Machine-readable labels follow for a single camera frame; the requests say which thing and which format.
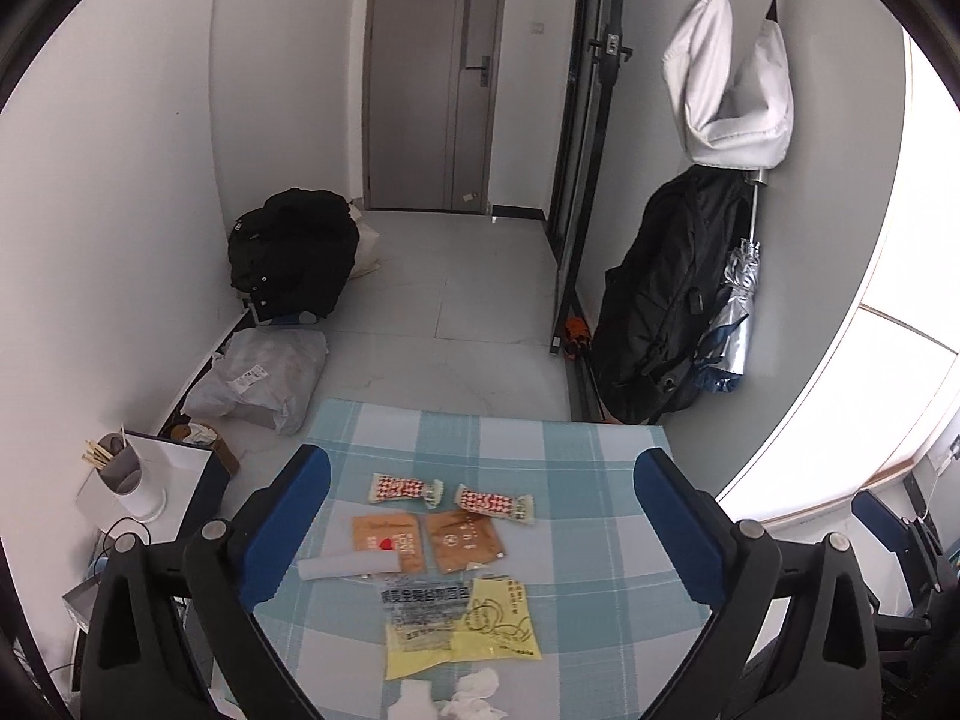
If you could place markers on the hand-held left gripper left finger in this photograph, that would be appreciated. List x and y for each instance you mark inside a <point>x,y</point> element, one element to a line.
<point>289,517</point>

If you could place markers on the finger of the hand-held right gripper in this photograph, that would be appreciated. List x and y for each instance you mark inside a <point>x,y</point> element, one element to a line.
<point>877,529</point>

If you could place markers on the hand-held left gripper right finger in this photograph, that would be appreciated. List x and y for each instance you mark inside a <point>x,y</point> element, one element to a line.
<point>675,532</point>

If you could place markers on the white paper wrapper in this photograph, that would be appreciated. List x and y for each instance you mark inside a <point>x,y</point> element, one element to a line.
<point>345,565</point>

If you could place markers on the brown packet with red heart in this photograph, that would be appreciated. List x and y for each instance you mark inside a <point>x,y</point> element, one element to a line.
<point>386,536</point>

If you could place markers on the small red checked sachet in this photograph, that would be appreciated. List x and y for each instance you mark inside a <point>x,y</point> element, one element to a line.
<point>401,489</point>

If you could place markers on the clear printed plastic bag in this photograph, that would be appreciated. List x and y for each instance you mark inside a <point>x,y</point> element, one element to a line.
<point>424,607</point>

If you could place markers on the brown packet with dark print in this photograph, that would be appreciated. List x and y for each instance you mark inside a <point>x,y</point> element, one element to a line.
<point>465,540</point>

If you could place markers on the large red checked sachet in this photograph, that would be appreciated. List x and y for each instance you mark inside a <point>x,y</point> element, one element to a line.
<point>495,504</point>

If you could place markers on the yellow printed packet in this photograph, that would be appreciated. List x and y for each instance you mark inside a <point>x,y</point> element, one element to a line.
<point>499,619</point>

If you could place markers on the white paper napkin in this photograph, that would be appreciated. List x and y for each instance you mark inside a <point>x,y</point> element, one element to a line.
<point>412,701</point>

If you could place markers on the white tissue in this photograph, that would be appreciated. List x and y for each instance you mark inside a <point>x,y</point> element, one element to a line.
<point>472,710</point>
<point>478,685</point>

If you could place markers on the brown cardboard box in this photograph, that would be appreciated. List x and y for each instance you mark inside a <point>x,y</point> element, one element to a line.
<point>225,457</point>

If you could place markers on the white box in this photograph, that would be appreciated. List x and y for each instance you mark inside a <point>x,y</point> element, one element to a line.
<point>184,480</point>

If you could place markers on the bright window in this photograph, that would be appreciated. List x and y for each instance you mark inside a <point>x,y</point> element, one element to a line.
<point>862,390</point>

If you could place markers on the grey plastic parcel bag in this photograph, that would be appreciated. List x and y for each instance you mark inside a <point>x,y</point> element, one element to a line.
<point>262,375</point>

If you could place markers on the grey chopstick holder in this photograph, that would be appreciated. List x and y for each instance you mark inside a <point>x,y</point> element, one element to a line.
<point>131,484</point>

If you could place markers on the teal checked tablecloth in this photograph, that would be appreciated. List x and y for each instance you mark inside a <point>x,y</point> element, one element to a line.
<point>525,450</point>

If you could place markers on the bundle of wooden chopsticks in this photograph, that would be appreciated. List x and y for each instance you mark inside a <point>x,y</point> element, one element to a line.
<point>101,454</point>

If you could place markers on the blue flat item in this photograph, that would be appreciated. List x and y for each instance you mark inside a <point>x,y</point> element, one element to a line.
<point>292,319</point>

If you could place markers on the orange and black tool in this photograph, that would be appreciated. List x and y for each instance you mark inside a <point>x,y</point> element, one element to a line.
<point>576,334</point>

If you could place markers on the silver folded umbrella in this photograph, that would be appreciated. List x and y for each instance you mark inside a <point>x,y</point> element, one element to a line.
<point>731,315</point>

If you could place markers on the grey flat box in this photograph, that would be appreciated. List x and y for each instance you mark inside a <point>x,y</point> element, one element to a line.
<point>79,600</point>

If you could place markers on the black hanging backpack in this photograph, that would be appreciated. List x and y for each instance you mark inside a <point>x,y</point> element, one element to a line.
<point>660,300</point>

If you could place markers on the white tote bag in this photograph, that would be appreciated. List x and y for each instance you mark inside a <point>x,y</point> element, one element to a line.
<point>367,244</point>

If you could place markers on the white hanging bag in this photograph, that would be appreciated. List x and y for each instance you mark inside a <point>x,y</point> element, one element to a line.
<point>739,97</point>

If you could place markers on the grey door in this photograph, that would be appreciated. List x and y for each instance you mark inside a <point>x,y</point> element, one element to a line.
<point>420,90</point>

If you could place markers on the black sliding door frame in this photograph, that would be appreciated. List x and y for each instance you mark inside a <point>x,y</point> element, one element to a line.
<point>592,127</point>

